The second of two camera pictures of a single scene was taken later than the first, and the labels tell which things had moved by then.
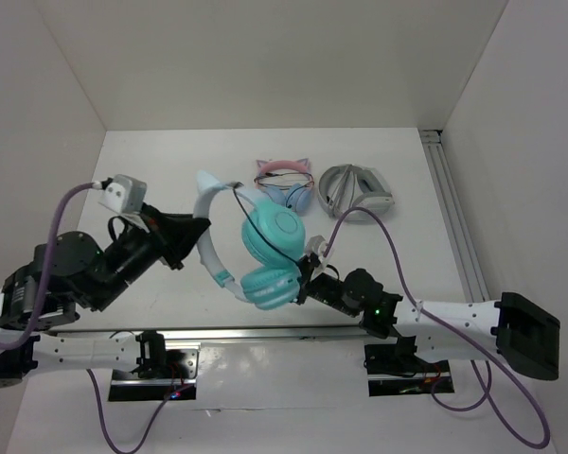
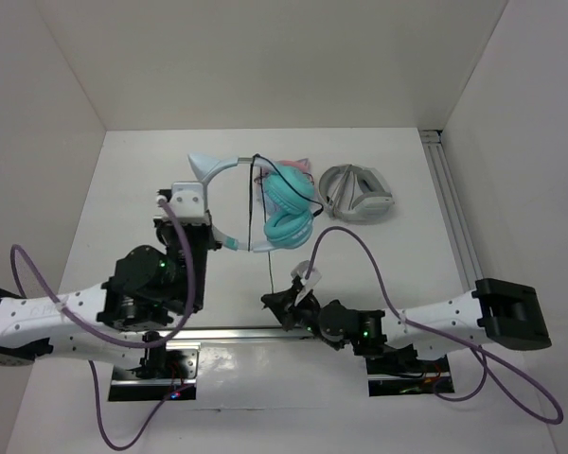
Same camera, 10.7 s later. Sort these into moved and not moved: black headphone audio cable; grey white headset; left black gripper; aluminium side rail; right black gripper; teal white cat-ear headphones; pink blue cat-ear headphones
Moved: right black gripper; left black gripper; black headphone audio cable; teal white cat-ear headphones
Not moved: grey white headset; pink blue cat-ear headphones; aluminium side rail
